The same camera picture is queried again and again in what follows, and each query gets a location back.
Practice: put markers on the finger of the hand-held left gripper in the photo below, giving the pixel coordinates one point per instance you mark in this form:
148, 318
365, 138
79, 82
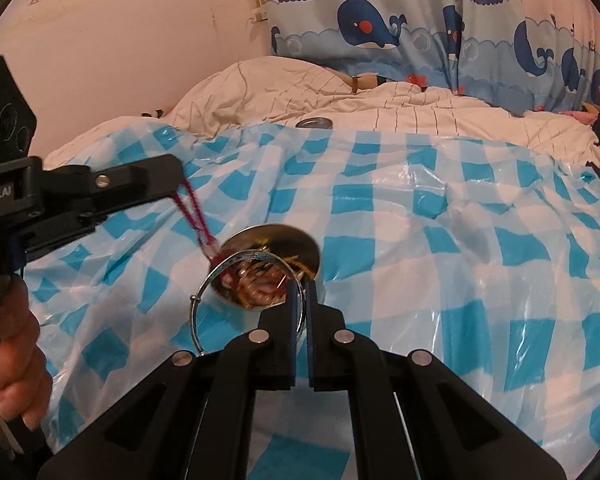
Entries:
65, 225
130, 175

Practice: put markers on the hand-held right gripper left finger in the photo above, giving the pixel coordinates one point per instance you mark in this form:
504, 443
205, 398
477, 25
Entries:
293, 350

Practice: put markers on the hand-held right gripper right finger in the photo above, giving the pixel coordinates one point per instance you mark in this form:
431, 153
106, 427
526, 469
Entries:
311, 355

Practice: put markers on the silver bangle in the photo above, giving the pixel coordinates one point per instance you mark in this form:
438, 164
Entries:
196, 301

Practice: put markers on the round metal tin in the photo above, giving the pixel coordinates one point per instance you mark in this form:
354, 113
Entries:
280, 240

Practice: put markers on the person's left hand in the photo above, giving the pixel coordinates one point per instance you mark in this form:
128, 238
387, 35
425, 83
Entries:
22, 360

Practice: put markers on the blue white checkered plastic sheet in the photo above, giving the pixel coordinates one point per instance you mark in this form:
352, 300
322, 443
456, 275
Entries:
430, 260

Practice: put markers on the white grid quilt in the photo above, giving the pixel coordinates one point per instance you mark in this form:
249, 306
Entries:
280, 90

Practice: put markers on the metal tin lid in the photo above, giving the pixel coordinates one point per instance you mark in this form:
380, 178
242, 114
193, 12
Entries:
314, 123

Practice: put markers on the whale print curtain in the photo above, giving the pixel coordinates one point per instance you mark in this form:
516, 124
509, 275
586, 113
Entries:
380, 20

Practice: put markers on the wall socket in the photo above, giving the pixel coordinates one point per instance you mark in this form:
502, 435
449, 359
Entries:
261, 7

